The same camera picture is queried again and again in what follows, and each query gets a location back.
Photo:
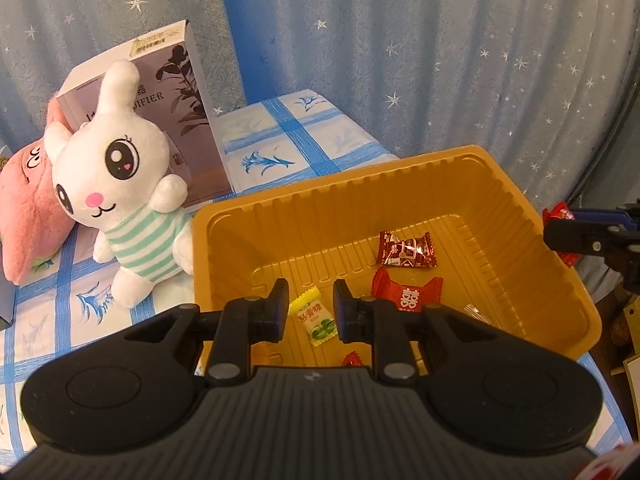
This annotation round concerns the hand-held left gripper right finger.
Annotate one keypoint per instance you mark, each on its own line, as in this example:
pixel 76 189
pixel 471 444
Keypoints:
pixel 350 317

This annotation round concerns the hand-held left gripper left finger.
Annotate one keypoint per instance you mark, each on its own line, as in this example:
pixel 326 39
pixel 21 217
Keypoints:
pixel 272 317

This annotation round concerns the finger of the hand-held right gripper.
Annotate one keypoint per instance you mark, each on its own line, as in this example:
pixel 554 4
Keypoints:
pixel 600 217
pixel 575 237

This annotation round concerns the red snack packet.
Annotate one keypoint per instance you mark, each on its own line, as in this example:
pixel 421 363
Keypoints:
pixel 557 212

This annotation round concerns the yellow green candy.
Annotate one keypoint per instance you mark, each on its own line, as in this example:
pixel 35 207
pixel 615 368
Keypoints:
pixel 315 320

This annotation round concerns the small orange red candy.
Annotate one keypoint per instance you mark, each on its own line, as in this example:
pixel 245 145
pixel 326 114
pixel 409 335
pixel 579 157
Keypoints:
pixel 352 360

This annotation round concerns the red bow-shaped candy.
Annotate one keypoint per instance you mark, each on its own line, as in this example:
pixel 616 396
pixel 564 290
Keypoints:
pixel 405 295

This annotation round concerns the dark brown candy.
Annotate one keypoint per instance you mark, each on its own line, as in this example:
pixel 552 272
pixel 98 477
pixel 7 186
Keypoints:
pixel 405 250

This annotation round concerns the yellow plastic tray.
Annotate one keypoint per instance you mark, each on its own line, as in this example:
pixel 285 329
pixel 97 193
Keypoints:
pixel 350 210

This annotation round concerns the blue checkered tablecloth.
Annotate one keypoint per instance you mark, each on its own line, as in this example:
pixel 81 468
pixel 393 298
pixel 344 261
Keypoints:
pixel 300 130

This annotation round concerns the white bunny plush toy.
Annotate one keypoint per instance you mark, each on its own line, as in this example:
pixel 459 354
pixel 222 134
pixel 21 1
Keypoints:
pixel 135 160

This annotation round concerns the purple white box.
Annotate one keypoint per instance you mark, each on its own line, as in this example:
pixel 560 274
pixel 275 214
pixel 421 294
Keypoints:
pixel 195 110

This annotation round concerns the blue star curtain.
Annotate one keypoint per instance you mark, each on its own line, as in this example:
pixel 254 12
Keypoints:
pixel 400 35

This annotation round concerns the pink plush toy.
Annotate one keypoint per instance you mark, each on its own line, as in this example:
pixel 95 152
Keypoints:
pixel 25 210

